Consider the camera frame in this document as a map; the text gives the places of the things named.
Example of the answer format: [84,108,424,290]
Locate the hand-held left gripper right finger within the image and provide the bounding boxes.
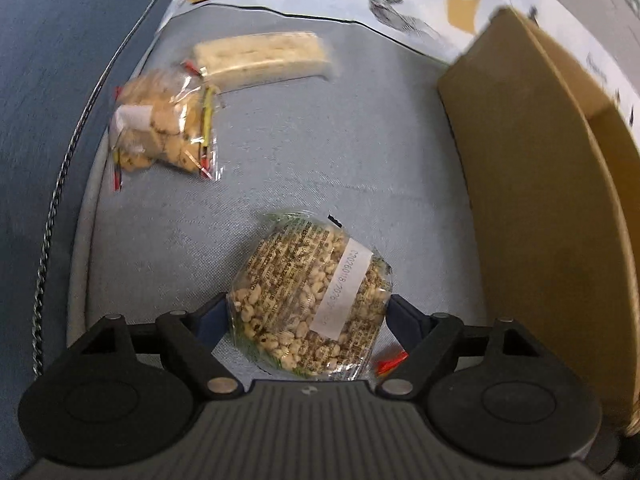
[376,293,544,397]

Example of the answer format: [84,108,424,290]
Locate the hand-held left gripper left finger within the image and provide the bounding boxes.
[81,294,241,397]

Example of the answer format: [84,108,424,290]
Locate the clear puffed grain packet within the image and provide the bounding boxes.
[226,211,410,382]

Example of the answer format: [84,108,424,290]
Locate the cardboard box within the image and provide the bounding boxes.
[437,6,640,442]

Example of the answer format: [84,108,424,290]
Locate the grey deer print cloth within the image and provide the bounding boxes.
[65,0,640,411]

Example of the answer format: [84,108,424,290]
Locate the clear cookie bag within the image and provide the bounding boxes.
[109,60,224,194]

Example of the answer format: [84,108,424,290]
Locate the white bar packet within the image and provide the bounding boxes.
[192,31,335,94]

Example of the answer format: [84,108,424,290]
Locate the dark blue cloth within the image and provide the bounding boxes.
[0,0,184,480]

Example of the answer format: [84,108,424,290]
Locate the twisted metal cable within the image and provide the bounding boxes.
[30,0,187,380]

